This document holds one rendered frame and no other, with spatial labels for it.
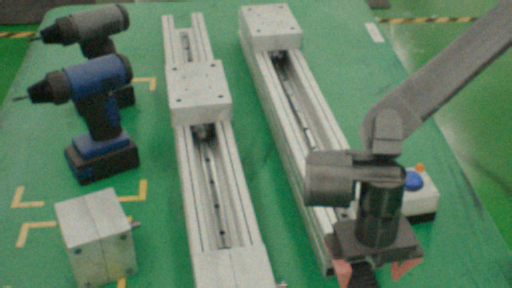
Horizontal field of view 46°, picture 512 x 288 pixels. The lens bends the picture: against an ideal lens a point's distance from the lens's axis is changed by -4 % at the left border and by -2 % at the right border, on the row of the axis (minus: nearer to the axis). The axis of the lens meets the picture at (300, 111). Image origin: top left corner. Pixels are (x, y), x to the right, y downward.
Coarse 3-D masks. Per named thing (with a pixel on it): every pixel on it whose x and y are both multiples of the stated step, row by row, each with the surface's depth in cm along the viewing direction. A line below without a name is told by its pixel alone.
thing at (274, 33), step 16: (240, 16) 144; (256, 16) 139; (272, 16) 139; (288, 16) 139; (256, 32) 132; (272, 32) 132; (288, 32) 133; (256, 48) 132; (272, 48) 133; (288, 48) 134
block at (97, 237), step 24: (96, 192) 92; (72, 216) 87; (96, 216) 87; (120, 216) 87; (72, 240) 83; (96, 240) 84; (120, 240) 86; (72, 264) 84; (96, 264) 86; (120, 264) 88
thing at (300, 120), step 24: (240, 24) 150; (264, 72) 126; (288, 72) 134; (264, 96) 127; (288, 96) 124; (312, 96) 119; (288, 120) 112; (312, 120) 119; (288, 144) 107; (312, 144) 110; (336, 144) 106; (288, 168) 109; (312, 216) 94; (336, 216) 96; (312, 240) 96; (384, 264) 93
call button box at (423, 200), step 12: (408, 168) 105; (408, 192) 100; (420, 192) 100; (432, 192) 100; (408, 204) 99; (420, 204) 100; (432, 204) 100; (408, 216) 101; (420, 216) 101; (432, 216) 102
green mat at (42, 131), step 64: (192, 0) 176; (256, 0) 178; (320, 0) 179; (64, 64) 143; (320, 64) 147; (384, 64) 148; (0, 128) 120; (64, 128) 121; (128, 128) 122; (256, 128) 124; (0, 192) 104; (64, 192) 105; (128, 192) 106; (256, 192) 108; (448, 192) 109; (0, 256) 92; (64, 256) 93; (448, 256) 96
